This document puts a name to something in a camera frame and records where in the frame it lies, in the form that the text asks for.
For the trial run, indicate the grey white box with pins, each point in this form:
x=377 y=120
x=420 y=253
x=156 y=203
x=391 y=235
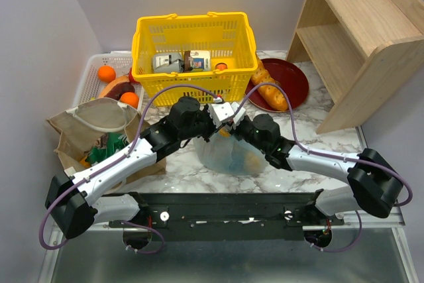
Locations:
x=167 y=62

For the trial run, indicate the orange yellow snack bag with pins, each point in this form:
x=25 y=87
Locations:
x=85 y=163

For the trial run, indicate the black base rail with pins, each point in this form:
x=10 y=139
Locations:
x=229 y=217

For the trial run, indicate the dark purple fruit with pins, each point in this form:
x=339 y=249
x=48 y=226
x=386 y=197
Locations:
x=118 y=90

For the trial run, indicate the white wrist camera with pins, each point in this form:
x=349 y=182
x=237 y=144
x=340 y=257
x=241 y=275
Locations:
x=239 y=114
x=220 y=112

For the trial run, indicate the red apple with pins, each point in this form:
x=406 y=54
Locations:
x=131 y=78

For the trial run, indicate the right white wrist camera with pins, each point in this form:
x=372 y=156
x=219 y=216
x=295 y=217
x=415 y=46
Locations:
x=239 y=114

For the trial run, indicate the brown jute tote bag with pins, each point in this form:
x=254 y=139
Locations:
x=81 y=126

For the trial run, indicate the golden bread roll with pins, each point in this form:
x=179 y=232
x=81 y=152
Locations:
x=252 y=162

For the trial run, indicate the orange fruit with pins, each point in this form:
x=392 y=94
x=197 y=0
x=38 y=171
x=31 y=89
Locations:
x=106 y=74

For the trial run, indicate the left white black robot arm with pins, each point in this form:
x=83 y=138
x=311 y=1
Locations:
x=74 y=202

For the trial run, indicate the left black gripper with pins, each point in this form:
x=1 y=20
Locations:
x=209 y=127

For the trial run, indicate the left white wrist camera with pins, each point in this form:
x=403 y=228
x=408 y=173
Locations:
x=220 y=112

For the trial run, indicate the green snack bag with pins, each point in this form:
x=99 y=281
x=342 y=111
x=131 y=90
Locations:
x=105 y=146

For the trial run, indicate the yellow plastic shopping basket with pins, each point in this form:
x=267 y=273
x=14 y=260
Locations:
x=228 y=37

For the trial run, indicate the orange pastry bread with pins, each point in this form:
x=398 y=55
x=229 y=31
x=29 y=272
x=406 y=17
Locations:
x=272 y=95

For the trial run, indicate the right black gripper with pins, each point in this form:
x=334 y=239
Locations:
x=241 y=125

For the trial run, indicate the wooden shelf unit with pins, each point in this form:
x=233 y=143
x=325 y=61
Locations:
x=363 y=50

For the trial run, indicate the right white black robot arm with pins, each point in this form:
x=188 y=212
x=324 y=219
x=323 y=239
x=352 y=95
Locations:
x=369 y=181

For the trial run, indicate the white perforated plastic tray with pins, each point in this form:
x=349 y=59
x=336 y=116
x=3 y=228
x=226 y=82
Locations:
x=90 y=85

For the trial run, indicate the blue cartoon plastic bag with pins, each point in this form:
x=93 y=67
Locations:
x=226 y=155

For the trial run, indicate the small orange tangerine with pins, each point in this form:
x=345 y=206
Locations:
x=130 y=98

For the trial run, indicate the red bowl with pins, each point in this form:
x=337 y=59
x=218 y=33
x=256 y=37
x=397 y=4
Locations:
x=289 y=77

